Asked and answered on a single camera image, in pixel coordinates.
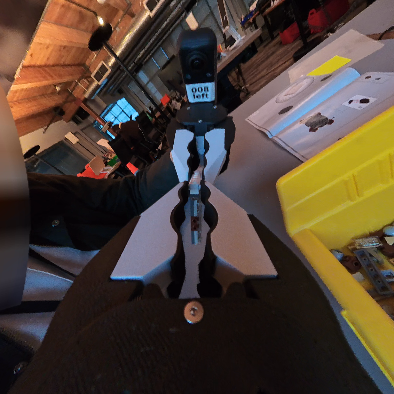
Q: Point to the person's left forearm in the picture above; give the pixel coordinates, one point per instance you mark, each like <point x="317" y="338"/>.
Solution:
<point x="92" y="200"/>

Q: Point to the red storage box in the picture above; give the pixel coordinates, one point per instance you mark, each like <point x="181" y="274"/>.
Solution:
<point x="89" y="174"/>

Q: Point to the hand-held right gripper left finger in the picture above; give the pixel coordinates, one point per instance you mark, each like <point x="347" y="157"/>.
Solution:
<point x="147" y="246"/>

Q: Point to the grey paper sheet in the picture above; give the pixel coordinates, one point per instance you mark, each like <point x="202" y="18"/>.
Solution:
<point x="354" y="43"/>

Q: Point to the white vent grille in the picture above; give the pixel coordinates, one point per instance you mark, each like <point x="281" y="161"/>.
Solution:
<point x="101" y="71"/>

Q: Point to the pile of loose toy bricks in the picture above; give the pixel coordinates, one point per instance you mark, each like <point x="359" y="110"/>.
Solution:
<point x="369" y="264"/>

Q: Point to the yellow sticky note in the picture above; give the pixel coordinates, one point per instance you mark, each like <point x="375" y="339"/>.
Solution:
<point x="329" y="65"/>

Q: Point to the toy brick instruction booklet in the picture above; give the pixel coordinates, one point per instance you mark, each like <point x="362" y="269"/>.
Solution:
<point x="307" y="129"/>

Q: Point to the background work table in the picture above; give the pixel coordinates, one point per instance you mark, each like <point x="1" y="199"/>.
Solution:
<point x="243" y="38"/>

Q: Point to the yellow plastic bin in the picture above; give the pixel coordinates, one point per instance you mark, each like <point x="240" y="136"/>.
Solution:
<point x="332" y="184"/>

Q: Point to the red plastic crate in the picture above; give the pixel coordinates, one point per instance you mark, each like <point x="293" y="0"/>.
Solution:
<point x="289" y="33"/>
<point x="329" y="15"/>

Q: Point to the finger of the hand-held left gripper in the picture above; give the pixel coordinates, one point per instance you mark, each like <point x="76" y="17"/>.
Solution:
<point x="218" y="150"/>
<point x="180" y="150"/>

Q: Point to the orange sign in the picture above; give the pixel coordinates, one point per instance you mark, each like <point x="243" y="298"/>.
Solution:
<point x="165" y="100"/>

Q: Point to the arched window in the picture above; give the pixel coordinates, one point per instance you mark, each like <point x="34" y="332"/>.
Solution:
<point x="118" y="110"/>

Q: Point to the white wall sign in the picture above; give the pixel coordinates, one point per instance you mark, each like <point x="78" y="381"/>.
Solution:
<point x="70" y="138"/>

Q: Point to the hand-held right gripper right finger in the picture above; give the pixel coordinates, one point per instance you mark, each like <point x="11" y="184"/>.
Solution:
<point x="240" y="246"/>

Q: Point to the person's clothed torso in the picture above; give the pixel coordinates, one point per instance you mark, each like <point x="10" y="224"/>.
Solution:
<point x="61" y="283"/>

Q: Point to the silver ventilation duct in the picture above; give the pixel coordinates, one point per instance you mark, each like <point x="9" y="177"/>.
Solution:
<point x="138" y="27"/>

